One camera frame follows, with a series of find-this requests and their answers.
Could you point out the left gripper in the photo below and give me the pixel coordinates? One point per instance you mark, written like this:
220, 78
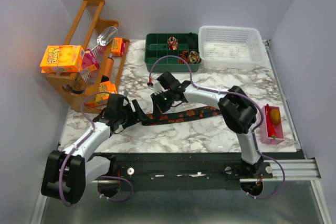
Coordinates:
134, 118

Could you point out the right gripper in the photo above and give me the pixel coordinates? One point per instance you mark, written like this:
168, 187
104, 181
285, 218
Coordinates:
156, 111

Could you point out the black orange floral tie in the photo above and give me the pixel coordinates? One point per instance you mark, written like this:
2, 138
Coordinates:
186, 116

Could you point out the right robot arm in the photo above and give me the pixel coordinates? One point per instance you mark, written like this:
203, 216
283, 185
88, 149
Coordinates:
237, 109

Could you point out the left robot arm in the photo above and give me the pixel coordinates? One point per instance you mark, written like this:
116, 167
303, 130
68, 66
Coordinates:
68, 172

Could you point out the small orange box lower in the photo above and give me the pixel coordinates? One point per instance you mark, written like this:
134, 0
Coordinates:
102, 98

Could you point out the small orange box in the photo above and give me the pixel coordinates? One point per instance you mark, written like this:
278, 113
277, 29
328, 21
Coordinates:
102, 98
118, 46

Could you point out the rolled orange black tie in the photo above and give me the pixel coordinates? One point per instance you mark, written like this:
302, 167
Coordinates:
183, 57

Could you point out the orange bottle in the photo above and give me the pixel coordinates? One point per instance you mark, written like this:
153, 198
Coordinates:
107, 70

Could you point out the rolled beige patterned tie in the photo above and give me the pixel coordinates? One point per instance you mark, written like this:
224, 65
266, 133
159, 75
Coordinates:
194, 57

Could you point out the rolled red patterned tie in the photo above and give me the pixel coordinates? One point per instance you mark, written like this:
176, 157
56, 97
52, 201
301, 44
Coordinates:
172, 43

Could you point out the tin can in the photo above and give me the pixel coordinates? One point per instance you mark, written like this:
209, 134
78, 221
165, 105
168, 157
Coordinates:
79, 85

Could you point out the wooden rack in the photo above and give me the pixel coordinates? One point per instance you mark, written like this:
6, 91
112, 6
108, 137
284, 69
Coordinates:
85, 29

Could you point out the small orange box upper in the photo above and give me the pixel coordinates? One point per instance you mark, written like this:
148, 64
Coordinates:
118, 46

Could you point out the pink small box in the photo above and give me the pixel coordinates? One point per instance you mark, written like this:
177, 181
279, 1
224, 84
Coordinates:
89, 62

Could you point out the metal scoop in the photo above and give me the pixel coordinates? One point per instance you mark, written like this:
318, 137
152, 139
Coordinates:
107, 36

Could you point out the white plastic basket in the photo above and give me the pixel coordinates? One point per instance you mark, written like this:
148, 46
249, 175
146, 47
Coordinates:
230, 47

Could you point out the orange snack box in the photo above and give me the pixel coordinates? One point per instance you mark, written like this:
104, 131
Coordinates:
62, 58

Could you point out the red chili pepper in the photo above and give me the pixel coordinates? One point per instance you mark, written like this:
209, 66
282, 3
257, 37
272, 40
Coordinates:
270, 127

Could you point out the orange fruit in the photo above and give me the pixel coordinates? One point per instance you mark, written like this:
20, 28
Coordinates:
275, 117

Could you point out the pink tray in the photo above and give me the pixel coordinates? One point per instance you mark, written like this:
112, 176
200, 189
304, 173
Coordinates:
278, 128

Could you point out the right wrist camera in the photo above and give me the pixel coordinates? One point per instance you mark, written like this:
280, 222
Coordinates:
157, 88

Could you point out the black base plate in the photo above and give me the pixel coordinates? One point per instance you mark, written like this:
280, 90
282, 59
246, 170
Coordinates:
183, 161

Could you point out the aluminium rail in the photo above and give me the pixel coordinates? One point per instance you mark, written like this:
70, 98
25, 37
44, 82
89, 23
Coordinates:
288, 170

